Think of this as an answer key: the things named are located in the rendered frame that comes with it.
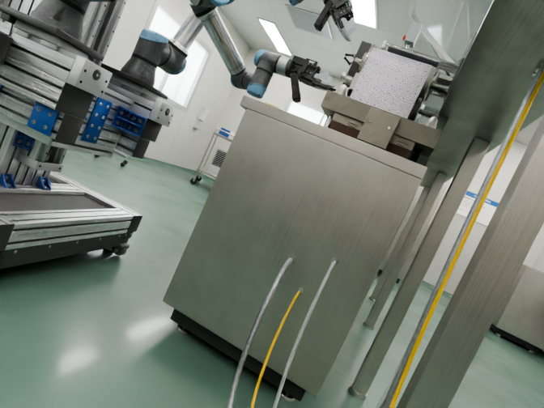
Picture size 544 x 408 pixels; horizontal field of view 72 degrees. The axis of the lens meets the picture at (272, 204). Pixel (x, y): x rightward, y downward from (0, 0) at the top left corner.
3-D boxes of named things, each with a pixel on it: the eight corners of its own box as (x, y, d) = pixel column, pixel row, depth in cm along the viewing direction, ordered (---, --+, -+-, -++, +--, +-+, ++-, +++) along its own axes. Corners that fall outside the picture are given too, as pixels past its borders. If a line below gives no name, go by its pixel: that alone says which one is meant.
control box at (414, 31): (401, 44, 205) (409, 27, 204) (413, 48, 203) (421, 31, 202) (401, 39, 198) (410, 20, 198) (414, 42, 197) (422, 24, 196)
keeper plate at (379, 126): (357, 139, 126) (371, 108, 125) (385, 150, 123) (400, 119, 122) (356, 138, 124) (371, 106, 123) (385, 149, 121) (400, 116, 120)
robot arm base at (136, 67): (112, 68, 164) (121, 47, 163) (132, 79, 179) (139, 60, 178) (142, 81, 162) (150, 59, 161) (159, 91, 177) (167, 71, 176)
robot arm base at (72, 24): (17, 11, 115) (28, -20, 115) (53, 33, 130) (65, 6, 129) (57, 28, 113) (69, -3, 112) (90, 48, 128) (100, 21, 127)
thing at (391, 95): (342, 112, 148) (363, 68, 147) (400, 133, 142) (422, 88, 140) (342, 112, 148) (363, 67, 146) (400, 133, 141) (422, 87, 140)
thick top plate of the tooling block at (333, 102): (327, 117, 146) (333, 103, 145) (428, 157, 134) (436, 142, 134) (320, 105, 130) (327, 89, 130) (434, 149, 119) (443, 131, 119)
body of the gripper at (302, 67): (319, 61, 148) (292, 53, 151) (310, 82, 148) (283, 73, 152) (322, 70, 155) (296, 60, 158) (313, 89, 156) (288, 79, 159)
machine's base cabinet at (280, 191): (299, 260, 380) (335, 181, 373) (359, 291, 361) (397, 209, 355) (150, 324, 139) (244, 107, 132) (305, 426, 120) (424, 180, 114)
